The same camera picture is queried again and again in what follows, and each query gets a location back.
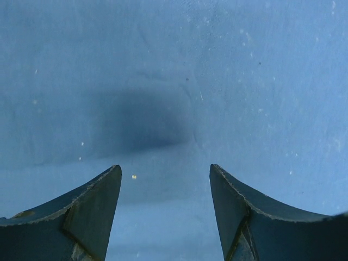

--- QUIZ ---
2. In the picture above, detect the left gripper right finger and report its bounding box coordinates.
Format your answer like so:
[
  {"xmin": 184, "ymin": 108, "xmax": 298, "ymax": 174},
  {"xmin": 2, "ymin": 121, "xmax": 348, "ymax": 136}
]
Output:
[{"xmin": 209, "ymin": 164, "xmax": 347, "ymax": 260}]

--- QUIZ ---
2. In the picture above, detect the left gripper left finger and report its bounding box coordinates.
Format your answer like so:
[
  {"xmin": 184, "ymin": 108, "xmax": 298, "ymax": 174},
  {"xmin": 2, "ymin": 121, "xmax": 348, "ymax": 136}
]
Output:
[{"xmin": 1, "ymin": 165, "xmax": 122, "ymax": 260}]

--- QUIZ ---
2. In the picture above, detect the blue surgical cloth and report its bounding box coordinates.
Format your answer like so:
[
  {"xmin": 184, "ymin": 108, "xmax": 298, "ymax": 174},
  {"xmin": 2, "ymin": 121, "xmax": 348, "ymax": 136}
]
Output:
[{"xmin": 1, "ymin": 1, "xmax": 347, "ymax": 260}]

